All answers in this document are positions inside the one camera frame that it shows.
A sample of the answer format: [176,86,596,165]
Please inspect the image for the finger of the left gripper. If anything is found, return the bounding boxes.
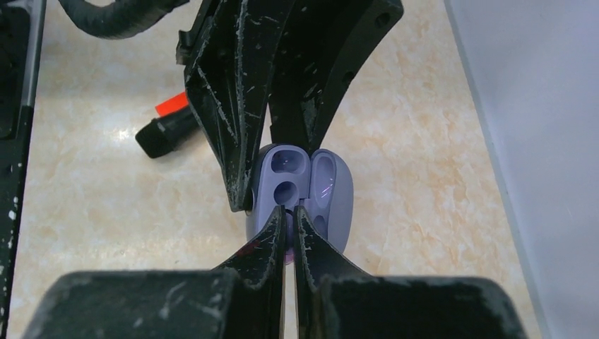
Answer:
[268,0,403,154]
[177,1,294,212]

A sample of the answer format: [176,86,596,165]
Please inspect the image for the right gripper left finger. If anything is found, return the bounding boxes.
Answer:
[24,206,287,338]

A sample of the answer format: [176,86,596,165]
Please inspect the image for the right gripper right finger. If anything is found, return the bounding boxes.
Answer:
[293,206,526,338]

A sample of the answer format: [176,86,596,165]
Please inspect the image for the grey oval pebble case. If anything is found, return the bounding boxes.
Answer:
[246,144,354,253]

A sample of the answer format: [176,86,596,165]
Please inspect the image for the purple translucent earbud tips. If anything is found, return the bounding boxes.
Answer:
[284,248,294,265]

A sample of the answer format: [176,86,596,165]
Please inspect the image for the black cylinder orange ends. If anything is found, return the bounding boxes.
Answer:
[135,92,201,159]

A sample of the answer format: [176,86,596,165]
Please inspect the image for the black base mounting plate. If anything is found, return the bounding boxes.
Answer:
[1,1,47,330]

